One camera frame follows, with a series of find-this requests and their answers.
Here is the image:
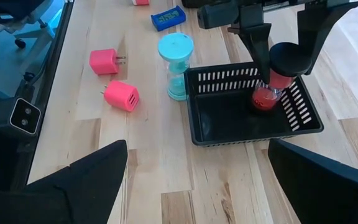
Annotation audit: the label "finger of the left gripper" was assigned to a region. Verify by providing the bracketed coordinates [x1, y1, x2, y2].
[227, 22, 273, 85]
[296, 1, 358, 76]

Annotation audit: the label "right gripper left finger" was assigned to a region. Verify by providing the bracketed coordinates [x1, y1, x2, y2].
[0, 139, 129, 224]

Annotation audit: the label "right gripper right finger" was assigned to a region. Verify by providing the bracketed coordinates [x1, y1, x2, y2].
[267, 138, 358, 224]

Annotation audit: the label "red sand hourglass black caps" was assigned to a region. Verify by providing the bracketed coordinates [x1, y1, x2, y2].
[252, 42, 313, 113]

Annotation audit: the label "teal sand hourglass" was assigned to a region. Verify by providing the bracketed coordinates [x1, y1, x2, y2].
[157, 32, 195, 101]

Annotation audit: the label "blue digital timer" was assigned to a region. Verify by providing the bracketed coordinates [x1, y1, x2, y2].
[150, 5, 187, 32]

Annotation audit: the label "office chair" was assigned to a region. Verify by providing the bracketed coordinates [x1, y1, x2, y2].
[0, 0, 67, 50]

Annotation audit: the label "black slotted plastic basket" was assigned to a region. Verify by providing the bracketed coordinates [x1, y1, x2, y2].
[183, 61, 324, 147]

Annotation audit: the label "black table-level camera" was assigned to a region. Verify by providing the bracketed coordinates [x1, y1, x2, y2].
[0, 96, 42, 138]

